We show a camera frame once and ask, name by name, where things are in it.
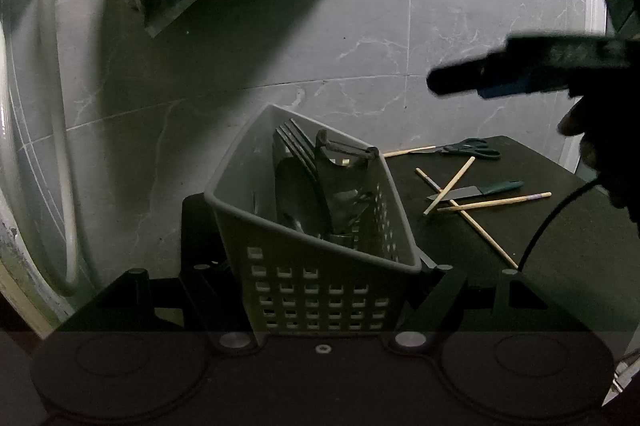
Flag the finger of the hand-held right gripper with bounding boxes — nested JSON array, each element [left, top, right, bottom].
[[427, 37, 626, 100]]

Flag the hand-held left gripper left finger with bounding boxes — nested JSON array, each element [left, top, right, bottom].
[[65, 263, 261, 352]]

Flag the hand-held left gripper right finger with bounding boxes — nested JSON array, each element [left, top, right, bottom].
[[382, 263, 591, 352]]

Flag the wooden chopstick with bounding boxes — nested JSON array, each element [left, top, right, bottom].
[[423, 157, 476, 217], [415, 168, 519, 270], [436, 191, 552, 212], [382, 146, 437, 158]]

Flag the dark green handled scissors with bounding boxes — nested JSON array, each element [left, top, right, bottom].
[[439, 138, 502, 161]]

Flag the dark green handled knife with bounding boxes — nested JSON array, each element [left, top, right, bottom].
[[426, 180, 524, 203]]

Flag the grey plastic basket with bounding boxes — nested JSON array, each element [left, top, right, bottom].
[[204, 103, 424, 335]]

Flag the metal spoon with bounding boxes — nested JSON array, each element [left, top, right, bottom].
[[274, 156, 328, 237]]

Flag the black peeler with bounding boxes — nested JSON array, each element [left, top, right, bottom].
[[315, 128, 381, 252]]

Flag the metal fork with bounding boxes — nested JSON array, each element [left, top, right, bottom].
[[274, 118, 321, 187]]

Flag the person's right hand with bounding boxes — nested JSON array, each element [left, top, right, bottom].
[[557, 96, 640, 227]]

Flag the black cable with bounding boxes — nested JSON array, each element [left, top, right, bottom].
[[517, 176, 601, 272]]

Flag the white hose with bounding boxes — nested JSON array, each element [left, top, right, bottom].
[[0, 0, 83, 298]]

